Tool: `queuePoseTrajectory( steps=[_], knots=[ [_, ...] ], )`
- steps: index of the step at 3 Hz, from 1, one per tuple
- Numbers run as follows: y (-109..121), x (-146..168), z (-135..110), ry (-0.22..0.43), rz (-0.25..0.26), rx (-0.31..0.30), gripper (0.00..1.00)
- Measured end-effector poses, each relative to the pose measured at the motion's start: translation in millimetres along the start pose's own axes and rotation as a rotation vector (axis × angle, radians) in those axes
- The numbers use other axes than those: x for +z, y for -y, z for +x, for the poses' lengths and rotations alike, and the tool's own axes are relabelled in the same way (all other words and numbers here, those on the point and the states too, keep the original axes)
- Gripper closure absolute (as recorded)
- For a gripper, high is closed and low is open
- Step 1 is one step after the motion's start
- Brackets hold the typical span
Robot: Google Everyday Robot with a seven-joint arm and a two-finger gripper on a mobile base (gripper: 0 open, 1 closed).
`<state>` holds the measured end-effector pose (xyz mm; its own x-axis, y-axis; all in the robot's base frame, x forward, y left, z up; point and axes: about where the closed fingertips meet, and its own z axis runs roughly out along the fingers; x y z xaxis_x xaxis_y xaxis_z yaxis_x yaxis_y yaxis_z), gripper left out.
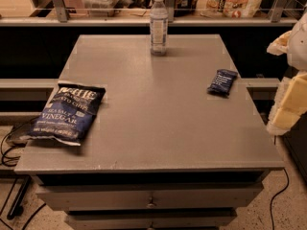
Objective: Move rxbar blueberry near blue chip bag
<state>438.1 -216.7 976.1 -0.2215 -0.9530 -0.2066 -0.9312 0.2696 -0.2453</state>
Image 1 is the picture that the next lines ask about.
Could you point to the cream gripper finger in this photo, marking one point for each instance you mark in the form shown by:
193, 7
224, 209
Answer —
280, 45
290, 102

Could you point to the dark blue rxbar wrapper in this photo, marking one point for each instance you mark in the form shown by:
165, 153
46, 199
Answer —
222, 82

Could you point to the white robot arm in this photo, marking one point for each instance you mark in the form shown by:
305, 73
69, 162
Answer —
297, 46

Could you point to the blue kettle chip bag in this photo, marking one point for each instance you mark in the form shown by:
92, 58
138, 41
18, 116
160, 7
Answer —
68, 116

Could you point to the grey drawer cabinet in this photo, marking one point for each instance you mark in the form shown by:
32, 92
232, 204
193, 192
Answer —
159, 134

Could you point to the clear plastic water bottle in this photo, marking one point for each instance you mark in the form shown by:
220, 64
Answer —
158, 27

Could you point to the round metal drawer knob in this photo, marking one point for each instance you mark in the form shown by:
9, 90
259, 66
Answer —
151, 204

